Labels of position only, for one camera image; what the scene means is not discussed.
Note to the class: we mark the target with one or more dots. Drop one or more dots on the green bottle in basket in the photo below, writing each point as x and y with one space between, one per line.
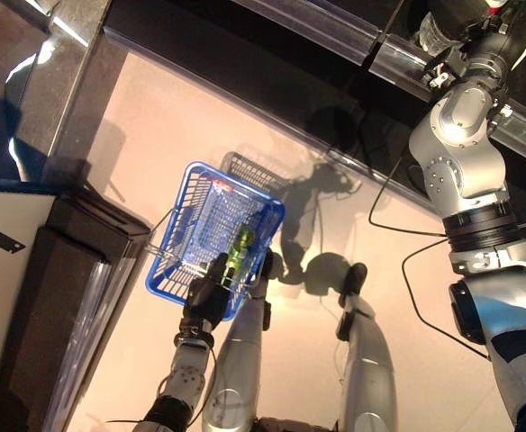
240 245

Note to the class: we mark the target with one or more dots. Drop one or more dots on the black bracket bar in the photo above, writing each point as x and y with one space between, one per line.
2 237

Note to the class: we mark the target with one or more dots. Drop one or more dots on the black low display cabinet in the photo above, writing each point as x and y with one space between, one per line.
65 292

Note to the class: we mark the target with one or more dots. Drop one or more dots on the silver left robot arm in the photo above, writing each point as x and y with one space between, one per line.
186 378

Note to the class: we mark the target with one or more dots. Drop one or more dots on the blue plastic shopping basket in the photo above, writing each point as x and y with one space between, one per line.
164 292

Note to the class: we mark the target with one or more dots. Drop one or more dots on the glossy dark stone ledge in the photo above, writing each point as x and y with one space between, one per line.
65 67

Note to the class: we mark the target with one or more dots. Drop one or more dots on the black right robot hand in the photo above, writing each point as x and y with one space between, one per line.
483 15

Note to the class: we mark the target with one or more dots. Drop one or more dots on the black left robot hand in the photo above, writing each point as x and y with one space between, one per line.
206 301

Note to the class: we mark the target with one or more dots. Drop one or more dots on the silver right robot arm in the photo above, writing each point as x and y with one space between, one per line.
461 180

